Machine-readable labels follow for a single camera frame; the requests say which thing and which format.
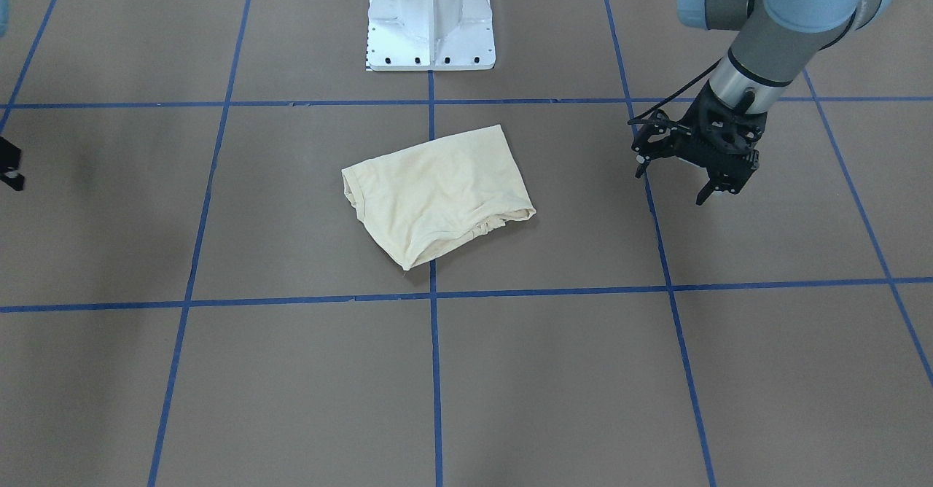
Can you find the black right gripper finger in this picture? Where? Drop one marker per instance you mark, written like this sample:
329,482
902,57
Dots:
10,166

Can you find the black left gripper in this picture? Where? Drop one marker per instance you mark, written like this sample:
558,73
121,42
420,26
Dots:
660,143

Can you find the beige long-sleeve printed shirt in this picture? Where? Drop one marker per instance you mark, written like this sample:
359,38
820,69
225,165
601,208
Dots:
424,201

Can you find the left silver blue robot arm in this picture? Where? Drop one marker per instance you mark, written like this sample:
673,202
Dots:
775,40

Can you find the white camera pole with base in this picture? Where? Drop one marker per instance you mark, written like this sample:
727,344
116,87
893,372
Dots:
430,35

